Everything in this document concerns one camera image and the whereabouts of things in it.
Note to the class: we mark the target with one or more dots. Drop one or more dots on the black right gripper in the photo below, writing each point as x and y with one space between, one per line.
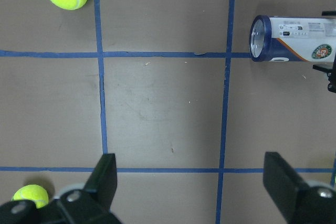
329 70

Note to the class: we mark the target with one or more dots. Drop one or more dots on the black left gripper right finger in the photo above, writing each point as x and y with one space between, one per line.
297 199

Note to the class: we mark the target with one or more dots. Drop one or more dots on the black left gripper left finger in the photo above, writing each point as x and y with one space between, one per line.
91 204

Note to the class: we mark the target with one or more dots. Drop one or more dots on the white blue tennis ball can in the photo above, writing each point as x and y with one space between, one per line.
283 39

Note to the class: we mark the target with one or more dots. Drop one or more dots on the right yellow tennis ball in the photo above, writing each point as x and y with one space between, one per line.
34 193

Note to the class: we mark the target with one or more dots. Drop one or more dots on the brown paper table cover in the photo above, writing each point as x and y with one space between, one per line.
169 87

